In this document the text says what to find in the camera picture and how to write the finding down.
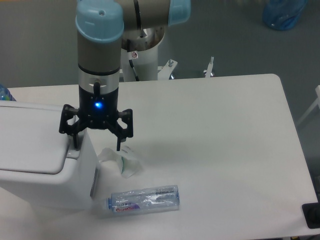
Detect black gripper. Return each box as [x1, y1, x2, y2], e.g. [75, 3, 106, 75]
[59, 87, 134, 152]

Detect white push-lid trash can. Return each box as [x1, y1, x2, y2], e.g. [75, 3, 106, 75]
[0, 100, 100, 209]

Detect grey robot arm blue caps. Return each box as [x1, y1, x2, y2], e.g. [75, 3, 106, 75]
[59, 0, 191, 149]

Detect blue bottle behind trash can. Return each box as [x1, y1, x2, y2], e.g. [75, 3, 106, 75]
[0, 84, 16, 101]

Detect crumpled white paper wrapper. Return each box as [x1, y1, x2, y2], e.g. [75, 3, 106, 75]
[97, 145, 143, 179]

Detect empty clear plastic bottle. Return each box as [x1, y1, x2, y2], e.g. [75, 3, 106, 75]
[101, 185, 180, 216]

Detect blue plastic bag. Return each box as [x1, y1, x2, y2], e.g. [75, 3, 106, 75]
[262, 0, 309, 31]

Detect black device at table edge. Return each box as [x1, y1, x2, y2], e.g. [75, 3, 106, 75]
[302, 202, 320, 229]

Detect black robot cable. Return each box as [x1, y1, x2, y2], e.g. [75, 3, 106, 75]
[126, 39, 140, 82]

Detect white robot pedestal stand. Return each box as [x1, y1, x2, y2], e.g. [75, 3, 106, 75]
[120, 26, 178, 82]

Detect white frame at right edge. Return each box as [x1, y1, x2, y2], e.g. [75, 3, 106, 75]
[296, 85, 320, 128]

